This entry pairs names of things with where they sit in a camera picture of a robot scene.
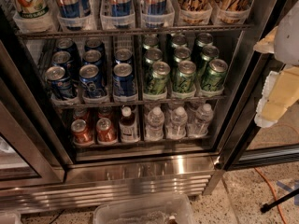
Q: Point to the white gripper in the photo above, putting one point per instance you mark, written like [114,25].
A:
[288,36]

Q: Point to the green can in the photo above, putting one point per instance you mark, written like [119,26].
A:
[150,41]
[214,75]
[181,54]
[207,54]
[157,78]
[201,40]
[184,77]
[150,57]
[178,40]

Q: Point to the fridge glass door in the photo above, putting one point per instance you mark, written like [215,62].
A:
[249,72]

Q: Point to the front right blue can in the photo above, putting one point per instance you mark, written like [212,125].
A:
[124,80]

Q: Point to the blue can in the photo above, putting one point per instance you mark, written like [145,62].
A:
[65,60]
[69,46]
[123,56]
[124,80]
[94,43]
[60,83]
[91,80]
[92,56]

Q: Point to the middle right blue can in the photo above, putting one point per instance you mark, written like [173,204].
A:
[123,56]

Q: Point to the stainless steel fridge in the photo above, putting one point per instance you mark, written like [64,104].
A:
[47,172]

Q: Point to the back centre blue can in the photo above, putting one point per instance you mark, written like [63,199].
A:
[94,43]

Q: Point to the back right red can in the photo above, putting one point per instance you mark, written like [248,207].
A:
[105,112]

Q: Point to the front right red can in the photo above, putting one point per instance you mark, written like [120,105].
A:
[105,131]

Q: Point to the middle centre blue can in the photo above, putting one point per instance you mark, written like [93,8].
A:
[92,56]

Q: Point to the front middle blue can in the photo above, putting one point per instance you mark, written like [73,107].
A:
[91,80]

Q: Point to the back left red can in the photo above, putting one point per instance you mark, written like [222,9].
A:
[81,113]

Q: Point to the front left red can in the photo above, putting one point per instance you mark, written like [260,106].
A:
[81,131]

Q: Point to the back left blue can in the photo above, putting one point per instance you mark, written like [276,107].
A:
[69,46]

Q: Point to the middle left blue can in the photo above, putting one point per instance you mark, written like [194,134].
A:
[65,60]

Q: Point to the front left blue can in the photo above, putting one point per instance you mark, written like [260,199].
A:
[60,83]

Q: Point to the left red bull can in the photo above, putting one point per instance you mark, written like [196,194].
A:
[74,8]

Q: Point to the white tall can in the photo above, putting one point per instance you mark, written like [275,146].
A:
[31,9]

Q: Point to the right water bottle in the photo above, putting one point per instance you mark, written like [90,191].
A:
[202,118]

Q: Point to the water bottle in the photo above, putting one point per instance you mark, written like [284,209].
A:
[176,128]
[155,123]
[202,118]

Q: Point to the middle water bottle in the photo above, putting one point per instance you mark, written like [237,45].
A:
[176,128]

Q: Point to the left water bottle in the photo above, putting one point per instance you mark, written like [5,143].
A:
[155,123]

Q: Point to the black tripod leg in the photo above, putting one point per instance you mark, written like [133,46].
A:
[266,207]

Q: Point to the brown drink bottle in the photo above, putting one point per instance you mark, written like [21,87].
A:
[128,126]

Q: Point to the clear plastic bin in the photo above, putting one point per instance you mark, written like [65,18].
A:
[153,209]

